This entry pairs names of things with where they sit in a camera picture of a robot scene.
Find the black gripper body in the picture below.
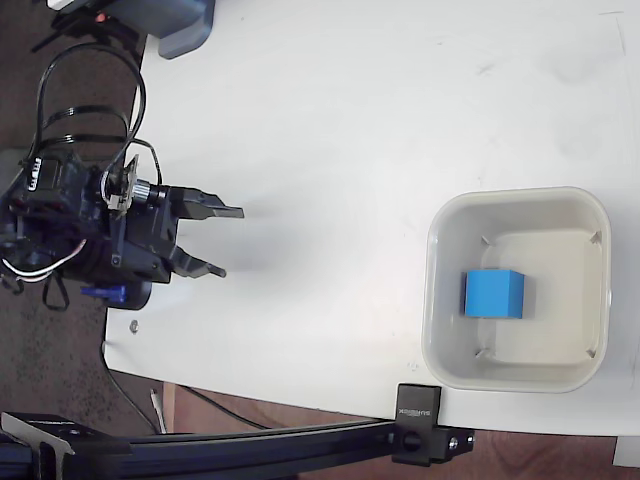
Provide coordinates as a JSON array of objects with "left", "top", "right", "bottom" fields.
[{"left": 118, "top": 184, "right": 183, "bottom": 286}]

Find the blue cube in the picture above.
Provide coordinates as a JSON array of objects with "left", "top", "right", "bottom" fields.
[{"left": 460, "top": 268, "right": 526, "bottom": 320}]

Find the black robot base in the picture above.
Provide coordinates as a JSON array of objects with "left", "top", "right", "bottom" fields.
[{"left": 105, "top": 280, "right": 153, "bottom": 310}]

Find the black six-joint robot arm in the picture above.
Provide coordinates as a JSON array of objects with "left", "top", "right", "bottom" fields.
[{"left": 0, "top": 149, "right": 132, "bottom": 297}]

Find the white square plastic bin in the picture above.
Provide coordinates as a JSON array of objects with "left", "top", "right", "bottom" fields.
[{"left": 420, "top": 186, "right": 614, "bottom": 394}]

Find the blue base clamp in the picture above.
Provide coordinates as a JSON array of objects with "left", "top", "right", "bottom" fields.
[{"left": 80, "top": 285, "right": 127, "bottom": 304}]

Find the blue-gray device housing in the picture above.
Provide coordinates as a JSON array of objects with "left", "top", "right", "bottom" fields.
[{"left": 107, "top": 0, "right": 217, "bottom": 61}]

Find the black tripod stand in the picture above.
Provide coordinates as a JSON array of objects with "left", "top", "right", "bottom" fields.
[{"left": 29, "top": 0, "right": 142, "bottom": 57}]

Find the black table clamp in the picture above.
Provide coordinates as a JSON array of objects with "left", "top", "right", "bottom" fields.
[{"left": 391, "top": 382, "right": 476, "bottom": 467}]

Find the bare camera circuit board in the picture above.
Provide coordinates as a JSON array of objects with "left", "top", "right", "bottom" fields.
[{"left": 101, "top": 154, "right": 169, "bottom": 217}]

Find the white servo wire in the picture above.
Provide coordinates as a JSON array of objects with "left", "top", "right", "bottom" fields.
[{"left": 1, "top": 239, "right": 89, "bottom": 282}]

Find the long black looped cable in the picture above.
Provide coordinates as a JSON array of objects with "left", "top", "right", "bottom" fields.
[{"left": 28, "top": 42, "right": 164, "bottom": 197}]

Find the thin black floor cable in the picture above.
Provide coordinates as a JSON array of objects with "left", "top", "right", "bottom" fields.
[{"left": 101, "top": 341, "right": 160, "bottom": 435}]

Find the white cable plug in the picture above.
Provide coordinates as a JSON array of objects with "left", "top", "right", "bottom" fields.
[{"left": 148, "top": 388, "right": 168, "bottom": 435}]

